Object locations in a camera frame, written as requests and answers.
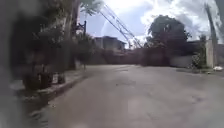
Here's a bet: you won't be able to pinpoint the group of potted plants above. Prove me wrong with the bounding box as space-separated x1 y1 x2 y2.
21 63 68 91

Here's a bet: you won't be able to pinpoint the brown wall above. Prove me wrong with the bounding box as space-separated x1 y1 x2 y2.
84 46 171 67

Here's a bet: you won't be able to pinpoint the row of trees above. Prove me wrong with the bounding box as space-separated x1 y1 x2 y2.
9 0 104 73

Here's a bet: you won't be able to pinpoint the large dark tree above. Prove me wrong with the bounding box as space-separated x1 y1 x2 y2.
144 14 193 54

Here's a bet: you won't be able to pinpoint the overhead wires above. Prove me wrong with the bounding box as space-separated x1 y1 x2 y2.
98 3 144 49

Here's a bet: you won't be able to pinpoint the grey concrete road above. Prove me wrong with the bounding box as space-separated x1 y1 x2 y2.
29 64 224 128

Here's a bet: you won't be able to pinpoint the concrete pole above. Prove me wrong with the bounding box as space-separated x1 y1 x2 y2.
203 3 219 68

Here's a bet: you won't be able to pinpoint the white wall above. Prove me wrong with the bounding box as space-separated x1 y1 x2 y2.
169 54 194 69

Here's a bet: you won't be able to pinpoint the raised concrete sidewalk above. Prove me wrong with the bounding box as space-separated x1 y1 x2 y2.
9 68 92 101

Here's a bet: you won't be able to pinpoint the building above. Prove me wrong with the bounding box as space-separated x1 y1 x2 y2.
93 35 128 53

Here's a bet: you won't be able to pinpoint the white heap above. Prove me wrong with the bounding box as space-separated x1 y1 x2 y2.
213 65 224 72

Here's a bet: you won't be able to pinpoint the green bush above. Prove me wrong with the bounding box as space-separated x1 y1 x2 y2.
190 43 208 70

